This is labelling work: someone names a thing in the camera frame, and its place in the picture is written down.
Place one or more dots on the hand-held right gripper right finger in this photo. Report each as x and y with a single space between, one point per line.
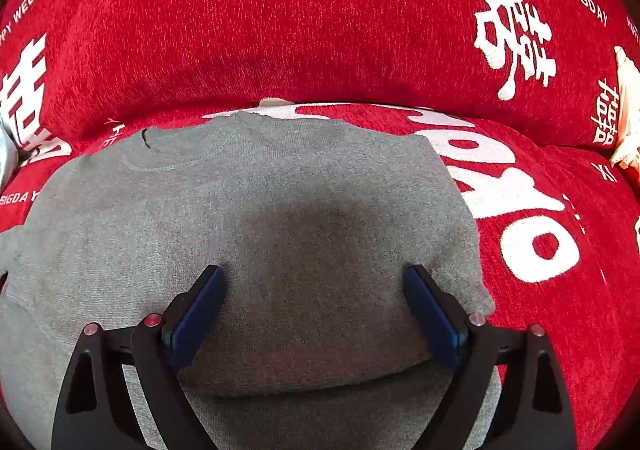
430 315

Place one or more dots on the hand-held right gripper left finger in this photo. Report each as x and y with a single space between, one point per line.
200 310

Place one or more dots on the grey knit sweater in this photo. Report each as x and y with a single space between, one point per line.
275 180

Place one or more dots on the white patterned cloth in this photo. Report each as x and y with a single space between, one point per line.
6 155

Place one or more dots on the cream cloth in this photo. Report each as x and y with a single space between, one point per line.
627 100

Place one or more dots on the red printed sofa cover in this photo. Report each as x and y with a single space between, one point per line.
300 30

